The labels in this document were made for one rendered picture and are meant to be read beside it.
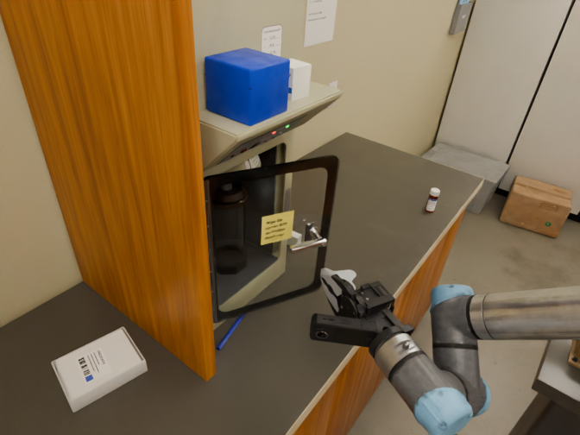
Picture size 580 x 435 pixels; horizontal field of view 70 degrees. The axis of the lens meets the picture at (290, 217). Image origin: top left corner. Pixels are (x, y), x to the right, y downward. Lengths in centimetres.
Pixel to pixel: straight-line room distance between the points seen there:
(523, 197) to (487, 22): 132
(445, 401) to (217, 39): 66
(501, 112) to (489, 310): 307
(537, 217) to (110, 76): 323
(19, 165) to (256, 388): 72
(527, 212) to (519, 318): 285
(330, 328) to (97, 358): 54
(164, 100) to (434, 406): 58
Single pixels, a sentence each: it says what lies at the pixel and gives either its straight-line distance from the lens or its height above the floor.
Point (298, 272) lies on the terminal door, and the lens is 103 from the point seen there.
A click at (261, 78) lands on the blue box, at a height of 158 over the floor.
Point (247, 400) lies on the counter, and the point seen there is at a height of 94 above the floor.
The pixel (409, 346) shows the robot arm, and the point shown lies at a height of 123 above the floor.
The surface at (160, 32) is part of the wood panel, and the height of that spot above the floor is 166.
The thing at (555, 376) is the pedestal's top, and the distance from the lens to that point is 123.
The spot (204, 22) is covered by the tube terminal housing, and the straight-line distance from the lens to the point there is 72.
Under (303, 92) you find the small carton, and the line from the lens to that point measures 82.
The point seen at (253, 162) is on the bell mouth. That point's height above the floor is 134.
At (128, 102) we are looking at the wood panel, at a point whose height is 154.
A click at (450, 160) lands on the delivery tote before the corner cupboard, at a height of 33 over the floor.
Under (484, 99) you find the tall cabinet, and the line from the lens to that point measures 374.
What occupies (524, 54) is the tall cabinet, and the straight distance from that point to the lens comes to 363.
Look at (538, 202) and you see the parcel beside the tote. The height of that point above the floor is 25.
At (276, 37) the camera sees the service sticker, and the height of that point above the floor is 160.
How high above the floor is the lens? 177
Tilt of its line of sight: 35 degrees down
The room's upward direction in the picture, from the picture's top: 4 degrees clockwise
